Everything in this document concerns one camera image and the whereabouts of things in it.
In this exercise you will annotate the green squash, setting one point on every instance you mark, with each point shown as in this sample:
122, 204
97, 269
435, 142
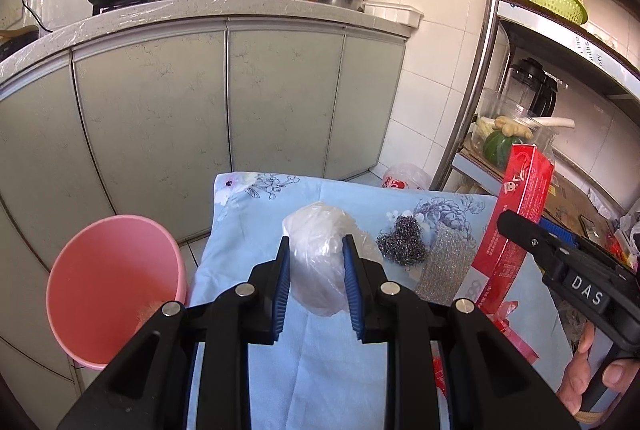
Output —
500, 149

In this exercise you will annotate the metal storage rack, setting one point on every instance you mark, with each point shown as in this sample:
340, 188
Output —
480, 60

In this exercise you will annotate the thin plastic bag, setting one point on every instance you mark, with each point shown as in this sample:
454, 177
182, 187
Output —
407, 175

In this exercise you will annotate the white plastic bag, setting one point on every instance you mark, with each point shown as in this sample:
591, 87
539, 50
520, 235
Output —
317, 250

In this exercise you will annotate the white rectangular tray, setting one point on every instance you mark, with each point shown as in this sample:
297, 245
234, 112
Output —
395, 13

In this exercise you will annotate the red cardboard box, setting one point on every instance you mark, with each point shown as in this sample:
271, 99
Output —
520, 180

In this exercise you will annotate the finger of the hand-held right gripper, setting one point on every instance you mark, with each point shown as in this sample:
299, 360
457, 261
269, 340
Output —
525, 235
557, 229

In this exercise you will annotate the pink plastic bucket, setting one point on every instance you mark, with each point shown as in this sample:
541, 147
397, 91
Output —
100, 280

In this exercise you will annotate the red yellow packets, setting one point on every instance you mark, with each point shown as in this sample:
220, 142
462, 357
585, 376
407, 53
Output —
620, 245

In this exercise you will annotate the person's right hand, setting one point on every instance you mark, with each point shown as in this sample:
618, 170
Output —
575, 375

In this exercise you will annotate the white radish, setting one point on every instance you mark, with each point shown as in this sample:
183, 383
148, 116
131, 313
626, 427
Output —
557, 122

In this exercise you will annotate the blue floral cloth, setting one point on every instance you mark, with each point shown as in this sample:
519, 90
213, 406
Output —
320, 360

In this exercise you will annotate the grey kitchen cabinet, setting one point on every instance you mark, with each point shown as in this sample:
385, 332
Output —
280, 100

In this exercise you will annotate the clear plastic container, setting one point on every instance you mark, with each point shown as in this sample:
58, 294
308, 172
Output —
492, 103

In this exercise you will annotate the pale leafy vegetable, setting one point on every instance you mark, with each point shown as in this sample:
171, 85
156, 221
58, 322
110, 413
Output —
484, 128

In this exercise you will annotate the silver scrubbing cloth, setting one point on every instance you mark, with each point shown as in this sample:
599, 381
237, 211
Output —
445, 265

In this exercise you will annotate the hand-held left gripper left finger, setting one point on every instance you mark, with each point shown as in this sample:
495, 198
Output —
280, 290

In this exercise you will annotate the ginger root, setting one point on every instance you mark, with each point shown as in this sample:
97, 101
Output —
510, 126

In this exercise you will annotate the black countertop appliance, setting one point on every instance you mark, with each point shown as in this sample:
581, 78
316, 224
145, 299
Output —
15, 43

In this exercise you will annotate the steel wool scourer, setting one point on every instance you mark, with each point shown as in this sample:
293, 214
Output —
402, 240

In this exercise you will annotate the red transparent plastic bag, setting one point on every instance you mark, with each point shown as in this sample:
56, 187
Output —
515, 335

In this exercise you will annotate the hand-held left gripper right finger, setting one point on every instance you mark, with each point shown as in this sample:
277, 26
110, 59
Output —
352, 290

